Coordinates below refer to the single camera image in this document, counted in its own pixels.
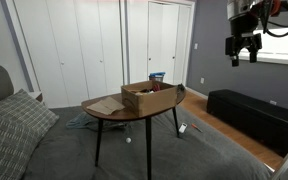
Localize grey area rug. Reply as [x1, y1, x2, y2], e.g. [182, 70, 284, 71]
[21, 107, 272, 180]

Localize teal crumpled cloth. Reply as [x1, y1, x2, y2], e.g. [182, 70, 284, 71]
[66, 112, 98, 131]

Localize flat brown cardboard piece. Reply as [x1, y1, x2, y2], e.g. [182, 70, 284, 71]
[88, 97, 125, 115]

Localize white remote control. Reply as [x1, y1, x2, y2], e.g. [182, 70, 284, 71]
[179, 123, 187, 133]

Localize oval dark wood table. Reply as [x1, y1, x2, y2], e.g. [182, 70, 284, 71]
[81, 90, 186, 180]

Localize black leather ottoman bench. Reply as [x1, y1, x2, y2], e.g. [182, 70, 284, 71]
[207, 89, 288, 156]

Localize grey plaid pillow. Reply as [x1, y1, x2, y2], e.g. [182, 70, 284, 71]
[0, 89, 59, 141]

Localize brown cardboard box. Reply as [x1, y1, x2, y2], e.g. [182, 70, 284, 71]
[121, 81, 177, 117]

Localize small white ball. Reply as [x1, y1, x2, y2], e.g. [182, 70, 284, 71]
[126, 138, 132, 143]

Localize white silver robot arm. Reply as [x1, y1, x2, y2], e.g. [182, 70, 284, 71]
[225, 0, 281, 67]

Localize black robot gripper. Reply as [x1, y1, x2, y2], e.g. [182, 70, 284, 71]
[225, 33, 262, 67]

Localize grey patterned pillow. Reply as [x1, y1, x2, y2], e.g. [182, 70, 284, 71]
[0, 116, 39, 180]

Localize white framed window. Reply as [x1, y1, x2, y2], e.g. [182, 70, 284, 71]
[237, 19, 288, 67]

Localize red item in box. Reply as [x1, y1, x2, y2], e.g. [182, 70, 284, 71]
[152, 84, 161, 92]

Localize small dark object on table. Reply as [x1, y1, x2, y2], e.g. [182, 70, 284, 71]
[177, 83, 185, 94]

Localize mesh container with blue rim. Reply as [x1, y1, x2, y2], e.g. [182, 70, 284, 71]
[149, 72, 165, 82]

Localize white closet doors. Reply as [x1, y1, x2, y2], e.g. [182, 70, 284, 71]
[2, 0, 194, 108]

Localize orange handled screwdriver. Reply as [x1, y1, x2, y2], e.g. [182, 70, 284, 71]
[191, 123, 203, 133]

